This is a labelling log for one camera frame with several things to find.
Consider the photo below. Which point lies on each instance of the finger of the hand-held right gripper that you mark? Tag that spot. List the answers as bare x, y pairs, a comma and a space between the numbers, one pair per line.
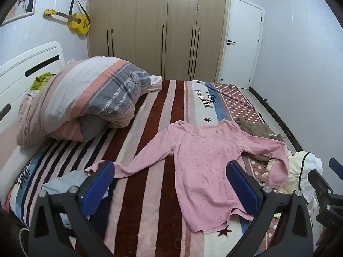
337, 167
320, 184

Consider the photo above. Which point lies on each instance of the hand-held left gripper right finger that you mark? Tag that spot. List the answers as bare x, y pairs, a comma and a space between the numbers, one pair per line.
241, 182

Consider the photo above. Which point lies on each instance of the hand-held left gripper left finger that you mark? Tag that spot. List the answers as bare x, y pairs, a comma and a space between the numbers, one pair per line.
97, 184

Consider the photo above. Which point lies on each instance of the pink long-sleeve shirt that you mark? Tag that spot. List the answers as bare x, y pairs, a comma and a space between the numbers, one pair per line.
203, 166

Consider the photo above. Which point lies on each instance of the cream garment with black trim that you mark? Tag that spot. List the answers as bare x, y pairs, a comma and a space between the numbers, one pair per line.
294, 171

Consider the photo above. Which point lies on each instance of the light blue garment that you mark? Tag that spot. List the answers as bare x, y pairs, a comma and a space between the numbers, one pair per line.
61, 182

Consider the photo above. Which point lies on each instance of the brown garment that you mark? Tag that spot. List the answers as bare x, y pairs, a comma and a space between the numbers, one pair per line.
257, 131

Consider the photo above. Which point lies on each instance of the folded striped duvet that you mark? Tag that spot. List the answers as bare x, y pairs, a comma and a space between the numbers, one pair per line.
80, 93

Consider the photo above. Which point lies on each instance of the striped plush blanket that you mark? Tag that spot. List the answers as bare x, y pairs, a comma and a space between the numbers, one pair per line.
160, 112

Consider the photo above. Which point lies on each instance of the white cloth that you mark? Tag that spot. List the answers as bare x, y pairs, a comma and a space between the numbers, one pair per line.
156, 83

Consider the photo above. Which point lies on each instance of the green cloth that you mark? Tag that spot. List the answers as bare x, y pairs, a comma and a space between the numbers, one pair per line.
41, 81

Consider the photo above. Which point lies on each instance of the white door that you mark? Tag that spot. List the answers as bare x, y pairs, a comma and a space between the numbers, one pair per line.
241, 45

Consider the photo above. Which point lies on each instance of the white bed headboard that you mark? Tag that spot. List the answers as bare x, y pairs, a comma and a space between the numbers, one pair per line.
16, 69

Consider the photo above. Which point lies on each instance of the yellow guitar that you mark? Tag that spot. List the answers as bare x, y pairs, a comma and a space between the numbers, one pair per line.
77, 22

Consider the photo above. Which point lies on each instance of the beige wooden wardrobe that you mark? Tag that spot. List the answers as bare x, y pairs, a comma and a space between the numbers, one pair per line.
150, 26

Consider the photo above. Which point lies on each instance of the dark bed rail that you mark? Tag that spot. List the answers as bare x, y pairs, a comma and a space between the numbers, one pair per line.
278, 123

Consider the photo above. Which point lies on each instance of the framed wall photo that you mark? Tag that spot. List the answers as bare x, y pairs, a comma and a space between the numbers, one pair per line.
21, 5

